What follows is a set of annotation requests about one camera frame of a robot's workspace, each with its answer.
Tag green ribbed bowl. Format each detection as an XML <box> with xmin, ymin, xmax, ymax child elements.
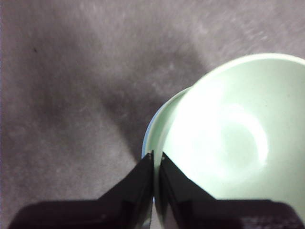
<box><xmin>144</xmin><ymin>86</ymin><xmax>194</xmax><ymax>167</ymax></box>
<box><xmin>153</xmin><ymin>52</ymin><xmax>305</xmax><ymax>229</ymax></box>

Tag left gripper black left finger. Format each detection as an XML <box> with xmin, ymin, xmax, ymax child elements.
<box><xmin>8</xmin><ymin>149</ymin><xmax>154</xmax><ymax>229</ymax></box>

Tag blue ribbed bowl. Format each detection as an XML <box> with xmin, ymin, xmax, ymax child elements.
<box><xmin>141</xmin><ymin>106</ymin><xmax>161</xmax><ymax>163</ymax></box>

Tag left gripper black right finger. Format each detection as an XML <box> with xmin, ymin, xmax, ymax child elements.
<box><xmin>158</xmin><ymin>151</ymin><xmax>304</xmax><ymax>229</ymax></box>

